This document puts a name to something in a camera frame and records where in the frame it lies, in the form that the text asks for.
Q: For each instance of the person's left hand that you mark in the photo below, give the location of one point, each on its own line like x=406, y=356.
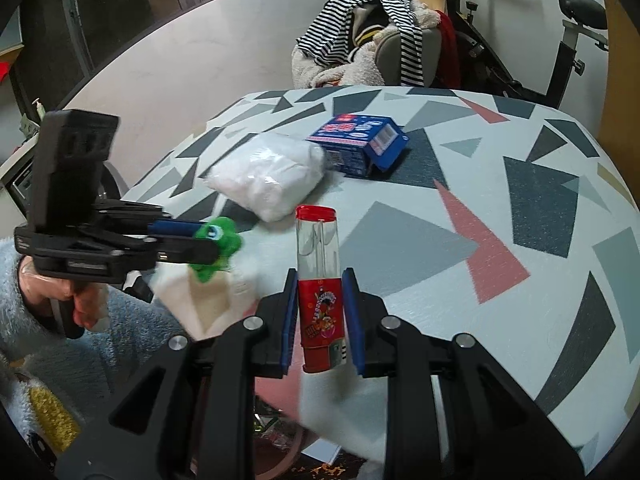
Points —
x=90, y=305

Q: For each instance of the red cloth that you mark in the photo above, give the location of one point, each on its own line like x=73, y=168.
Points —
x=450, y=45

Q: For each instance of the blue cardboard box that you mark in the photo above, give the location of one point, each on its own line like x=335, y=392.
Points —
x=385, y=145

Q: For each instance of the person's left forearm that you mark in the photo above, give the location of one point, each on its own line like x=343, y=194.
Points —
x=130, y=350

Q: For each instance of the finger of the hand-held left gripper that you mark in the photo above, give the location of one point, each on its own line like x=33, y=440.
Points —
x=185, y=252
x=175, y=227

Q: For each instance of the black sweater with yellow stripes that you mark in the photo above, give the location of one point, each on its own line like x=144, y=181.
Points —
x=367, y=20

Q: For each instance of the white pump bottle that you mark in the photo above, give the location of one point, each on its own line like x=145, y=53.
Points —
x=38, y=106

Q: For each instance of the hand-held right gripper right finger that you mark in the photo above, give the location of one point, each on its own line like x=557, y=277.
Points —
x=352, y=325

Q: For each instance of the green snack wrapper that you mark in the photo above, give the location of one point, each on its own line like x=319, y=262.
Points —
x=220, y=245

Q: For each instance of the red candy tube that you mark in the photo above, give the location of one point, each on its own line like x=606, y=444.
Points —
x=320, y=320

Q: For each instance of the white plastic bag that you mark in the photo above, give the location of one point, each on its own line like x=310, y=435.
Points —
x=270, y=175

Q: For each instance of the cream fluffy blanket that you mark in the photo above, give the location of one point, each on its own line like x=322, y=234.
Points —
x=360, y=67

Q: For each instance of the black exercise bike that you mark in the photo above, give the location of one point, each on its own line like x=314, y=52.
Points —
x=565, y=70

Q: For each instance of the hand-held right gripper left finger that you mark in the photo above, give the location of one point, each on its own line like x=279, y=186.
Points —
x=287, y=325

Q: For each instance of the black white striped shirt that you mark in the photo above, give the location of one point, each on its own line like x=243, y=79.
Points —
x=340, y=15

